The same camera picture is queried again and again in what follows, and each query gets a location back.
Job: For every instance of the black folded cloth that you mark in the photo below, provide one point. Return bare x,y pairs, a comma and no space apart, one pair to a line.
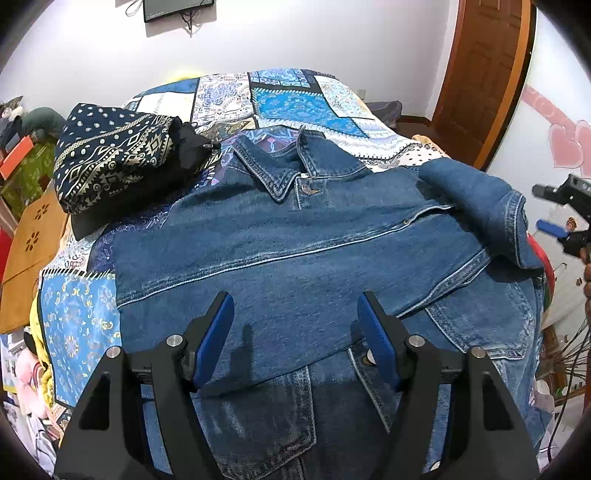
189,143

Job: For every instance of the yellow cloth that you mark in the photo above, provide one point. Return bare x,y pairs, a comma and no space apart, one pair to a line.
39,332

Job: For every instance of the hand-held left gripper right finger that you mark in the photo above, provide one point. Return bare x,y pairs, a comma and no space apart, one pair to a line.
376,341

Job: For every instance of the green cloth-covered table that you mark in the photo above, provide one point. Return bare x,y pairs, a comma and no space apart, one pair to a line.
27,170

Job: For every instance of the brown wooden door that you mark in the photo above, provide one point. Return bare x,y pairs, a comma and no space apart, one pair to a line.
480,69

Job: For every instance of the person's right hand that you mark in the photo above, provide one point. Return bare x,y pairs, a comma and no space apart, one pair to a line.
587,286

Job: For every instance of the pink printed cloth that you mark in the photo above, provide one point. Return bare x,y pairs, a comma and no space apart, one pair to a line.
23,383

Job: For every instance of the yellow fuzzy cushion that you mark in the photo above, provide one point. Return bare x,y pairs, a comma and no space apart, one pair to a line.
184,74

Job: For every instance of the blue denim jacket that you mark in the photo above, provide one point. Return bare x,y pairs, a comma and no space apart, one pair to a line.
277,258

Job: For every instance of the orange box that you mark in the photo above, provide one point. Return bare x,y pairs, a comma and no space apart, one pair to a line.
16,157

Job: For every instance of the wooden board with flower cutouts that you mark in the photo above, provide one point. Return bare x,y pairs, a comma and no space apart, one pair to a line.
32,249

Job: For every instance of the dark grey cloth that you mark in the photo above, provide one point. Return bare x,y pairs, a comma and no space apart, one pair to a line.
385,113

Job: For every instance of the blue patchwork blanket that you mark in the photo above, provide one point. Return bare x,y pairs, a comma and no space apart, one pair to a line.
286,106

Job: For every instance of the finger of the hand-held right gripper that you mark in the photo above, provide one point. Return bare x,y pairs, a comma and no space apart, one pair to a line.
547,191
549,227

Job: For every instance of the small black wall monitor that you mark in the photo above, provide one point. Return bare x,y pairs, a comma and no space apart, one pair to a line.
175,9

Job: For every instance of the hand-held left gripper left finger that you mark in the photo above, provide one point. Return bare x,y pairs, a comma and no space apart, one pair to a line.
214,341

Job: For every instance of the navy patterned folded cloth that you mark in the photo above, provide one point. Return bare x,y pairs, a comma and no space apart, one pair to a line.
106,147

